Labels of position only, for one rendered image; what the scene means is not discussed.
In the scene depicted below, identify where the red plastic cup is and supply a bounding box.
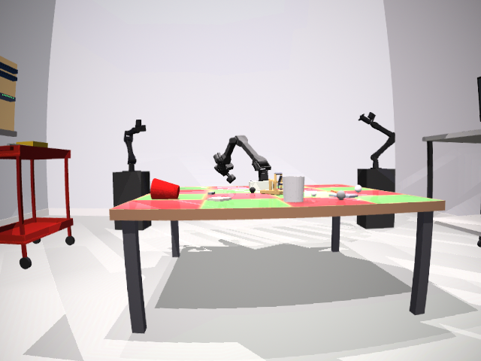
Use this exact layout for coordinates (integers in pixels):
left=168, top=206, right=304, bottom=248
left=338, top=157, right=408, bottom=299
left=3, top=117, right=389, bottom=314
left=150, top=178, right=180, bottom=199

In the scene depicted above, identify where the white cylindrical cup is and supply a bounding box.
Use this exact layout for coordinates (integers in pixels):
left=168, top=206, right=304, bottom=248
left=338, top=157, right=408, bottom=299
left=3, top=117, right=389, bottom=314
left=283, top=176, right=305, bottom=202

